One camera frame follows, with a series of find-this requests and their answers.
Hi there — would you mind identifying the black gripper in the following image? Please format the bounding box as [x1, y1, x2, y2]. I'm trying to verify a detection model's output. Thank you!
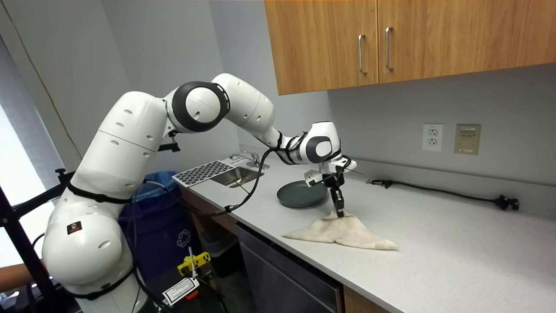
[304, 157, 358, 217]

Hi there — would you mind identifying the stained white towel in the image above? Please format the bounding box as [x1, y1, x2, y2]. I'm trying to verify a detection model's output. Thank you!
[287, 214, 396, 250]

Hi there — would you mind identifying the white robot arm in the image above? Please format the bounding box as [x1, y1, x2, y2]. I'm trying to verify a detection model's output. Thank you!
[42, 73, 356, 313]

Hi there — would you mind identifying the dark green plate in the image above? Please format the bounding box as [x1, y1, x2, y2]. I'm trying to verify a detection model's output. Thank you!
[276, 181, 329, 209]

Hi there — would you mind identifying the black sink basin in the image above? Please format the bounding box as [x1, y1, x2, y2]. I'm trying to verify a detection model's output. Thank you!
[214, 167, 259, 188]

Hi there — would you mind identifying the dish drying rack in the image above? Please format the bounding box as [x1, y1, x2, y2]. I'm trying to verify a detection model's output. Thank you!
[172, 160, 231, 188]

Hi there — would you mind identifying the wooden upper cabinet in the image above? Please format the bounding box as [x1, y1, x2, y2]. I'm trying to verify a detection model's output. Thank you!
[264, 0, 556, 94]

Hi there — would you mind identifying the blue recycling bin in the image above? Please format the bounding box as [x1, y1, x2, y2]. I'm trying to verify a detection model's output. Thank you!
[118, 170, 200, 280]

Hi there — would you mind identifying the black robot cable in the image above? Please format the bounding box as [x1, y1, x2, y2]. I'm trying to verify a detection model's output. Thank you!
[210, 146, 276, 217]

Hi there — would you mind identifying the white wall outlet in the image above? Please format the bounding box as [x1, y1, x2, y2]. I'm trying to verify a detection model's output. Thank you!
[422, 124, 443, 151]

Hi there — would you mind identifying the beige wall switch plate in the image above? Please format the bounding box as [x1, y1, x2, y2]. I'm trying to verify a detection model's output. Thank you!
[454, 124, 482, 155]

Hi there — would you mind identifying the black cable on counter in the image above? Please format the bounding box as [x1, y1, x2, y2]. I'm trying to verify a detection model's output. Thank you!
[367, 177, 521, 212]

